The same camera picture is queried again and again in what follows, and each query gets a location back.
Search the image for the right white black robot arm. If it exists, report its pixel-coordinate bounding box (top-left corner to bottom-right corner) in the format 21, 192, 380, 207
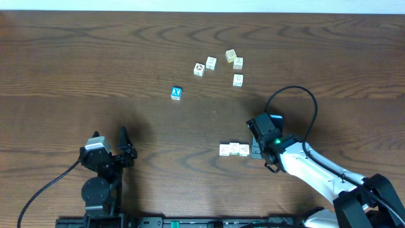
247, 113, 404, 227

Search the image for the wooden block beside yellow one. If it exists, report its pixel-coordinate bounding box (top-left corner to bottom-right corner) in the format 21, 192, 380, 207
233, 57, 244, 70

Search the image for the plain small wooden block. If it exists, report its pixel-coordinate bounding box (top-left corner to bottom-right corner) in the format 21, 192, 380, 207
219, 144, 230, 156

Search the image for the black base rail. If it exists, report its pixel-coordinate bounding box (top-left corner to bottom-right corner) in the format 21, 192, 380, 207
55, 217, 304, 228

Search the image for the wooden block with ring picture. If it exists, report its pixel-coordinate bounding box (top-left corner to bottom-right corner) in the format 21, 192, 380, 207
233, 74, 244, 87

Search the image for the wooden block with X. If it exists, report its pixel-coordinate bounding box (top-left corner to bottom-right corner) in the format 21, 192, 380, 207
206, 56, 217, 70

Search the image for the black cable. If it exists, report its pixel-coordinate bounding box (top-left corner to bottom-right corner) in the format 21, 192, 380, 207
264, 85, 405, 219
16, 160, 82, 228

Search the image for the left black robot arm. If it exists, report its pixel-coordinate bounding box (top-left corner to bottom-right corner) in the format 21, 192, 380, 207
79, 127, 137, 227

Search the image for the left black cable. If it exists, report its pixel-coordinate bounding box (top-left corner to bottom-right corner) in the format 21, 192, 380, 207
16, 160, 82, 228

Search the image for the yellow-edged wooden block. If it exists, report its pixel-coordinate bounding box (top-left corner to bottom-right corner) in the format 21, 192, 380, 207
225, 49, 237, 63

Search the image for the wooden block with red circle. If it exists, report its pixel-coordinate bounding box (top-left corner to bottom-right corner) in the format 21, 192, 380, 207
193, 63, 205, 77

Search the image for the green-edged wooden block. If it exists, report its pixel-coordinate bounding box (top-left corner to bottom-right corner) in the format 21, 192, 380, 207
229, 142, 240, 155
239, 144, 250, 156

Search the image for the blue X wooden block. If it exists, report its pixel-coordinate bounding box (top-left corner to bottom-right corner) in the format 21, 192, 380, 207
170, 86, 182, 100

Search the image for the right black cable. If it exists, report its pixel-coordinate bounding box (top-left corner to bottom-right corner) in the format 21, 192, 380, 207
264, 85, 405, 219

